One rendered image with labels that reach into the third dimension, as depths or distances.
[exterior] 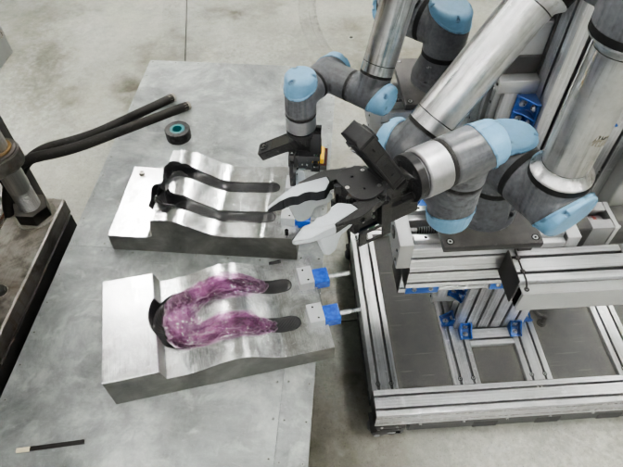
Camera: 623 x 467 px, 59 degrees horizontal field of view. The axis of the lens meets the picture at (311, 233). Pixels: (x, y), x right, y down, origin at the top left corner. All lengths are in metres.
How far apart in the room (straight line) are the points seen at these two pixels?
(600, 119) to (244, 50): 2.95
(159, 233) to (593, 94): 1.03
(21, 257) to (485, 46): 1.29
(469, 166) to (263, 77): 1.36
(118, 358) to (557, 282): 0.99
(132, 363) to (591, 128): 0.98
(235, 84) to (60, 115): 1.62
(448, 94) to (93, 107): 2.74
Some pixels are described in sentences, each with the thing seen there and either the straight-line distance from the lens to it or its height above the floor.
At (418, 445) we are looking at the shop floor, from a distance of 2.12.
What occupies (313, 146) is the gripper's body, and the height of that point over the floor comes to 1.06.
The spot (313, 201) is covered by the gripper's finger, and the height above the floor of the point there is 1.43.
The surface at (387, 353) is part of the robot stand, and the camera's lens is 2.00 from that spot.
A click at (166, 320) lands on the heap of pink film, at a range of 1.31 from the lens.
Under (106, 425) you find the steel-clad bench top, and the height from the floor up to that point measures 0.80.
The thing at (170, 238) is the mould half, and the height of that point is 0.86.
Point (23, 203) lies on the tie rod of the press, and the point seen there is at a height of 0.87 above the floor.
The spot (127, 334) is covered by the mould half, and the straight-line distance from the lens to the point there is 1.29.
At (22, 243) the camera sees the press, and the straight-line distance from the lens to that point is 1.72.
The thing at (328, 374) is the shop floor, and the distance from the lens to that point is 2.19.
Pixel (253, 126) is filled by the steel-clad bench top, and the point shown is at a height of 0.80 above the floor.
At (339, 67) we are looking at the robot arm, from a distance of 1.33.
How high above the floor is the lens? 1.99
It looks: 51 degrees down
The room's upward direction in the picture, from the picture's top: straight up
